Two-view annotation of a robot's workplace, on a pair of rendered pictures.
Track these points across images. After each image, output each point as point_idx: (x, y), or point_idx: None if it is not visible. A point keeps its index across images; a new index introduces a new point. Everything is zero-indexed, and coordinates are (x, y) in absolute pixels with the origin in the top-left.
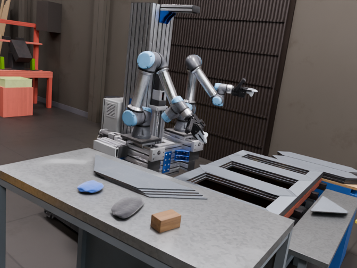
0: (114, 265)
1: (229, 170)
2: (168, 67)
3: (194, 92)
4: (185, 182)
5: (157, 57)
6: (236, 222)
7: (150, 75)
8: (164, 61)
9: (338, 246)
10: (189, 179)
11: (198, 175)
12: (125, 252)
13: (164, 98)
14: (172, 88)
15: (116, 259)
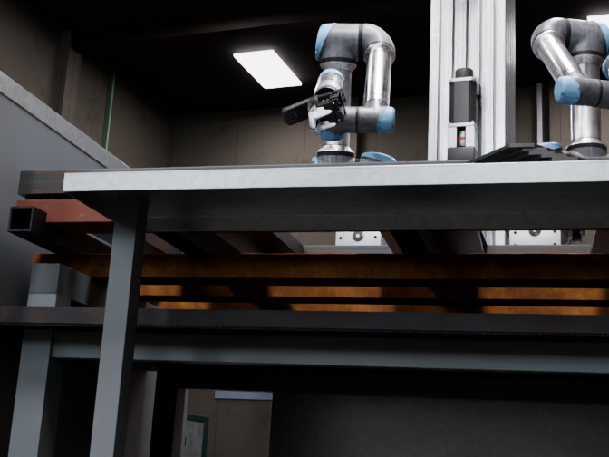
0: (144, 441)
1: (481, 235)
2: (381, 43)
3: (584, 114)
4: (101, 146)
5: (343, 27)
6: None
7: (337, 69)
8: (374, 34)
9: (227, 179)
10: (320, 247)
11: (365, 245)
12: (136, 393)
13: (469, 141)
14: (371, 75)
15: (144, 424)
